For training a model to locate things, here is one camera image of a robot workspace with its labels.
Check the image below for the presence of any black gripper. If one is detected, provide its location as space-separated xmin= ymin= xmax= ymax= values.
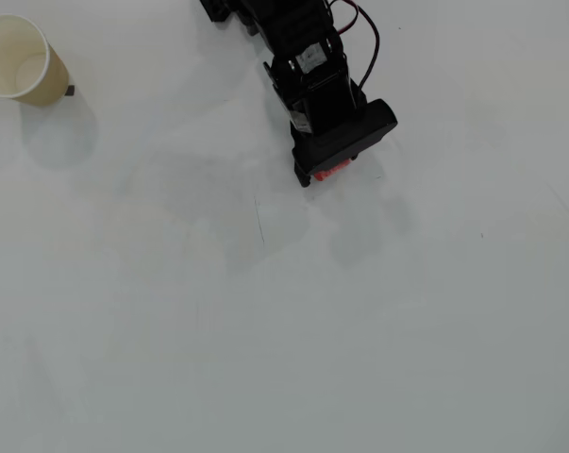
xmin=263 ymin=41 xmax=400 ymax=189

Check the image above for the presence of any red foam cube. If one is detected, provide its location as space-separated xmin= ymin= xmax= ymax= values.
xmin=312 ymin=159 xmax=351 ymax=182

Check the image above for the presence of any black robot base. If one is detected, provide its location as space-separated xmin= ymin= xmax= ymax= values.
xmin=199 ymin=0 xmax=231 ymax=24

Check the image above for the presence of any beige paper cup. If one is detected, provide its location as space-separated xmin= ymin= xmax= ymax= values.
xmin=0 ymin=13 xmax=71 ymax=108

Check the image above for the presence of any black cable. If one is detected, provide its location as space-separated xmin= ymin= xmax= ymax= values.
xmin=353 ymin=2 xmax=382 ymax=92

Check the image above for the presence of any red motor wire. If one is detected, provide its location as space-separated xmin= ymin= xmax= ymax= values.
xmin=330 ymin=0 xmax=361 ymax=35

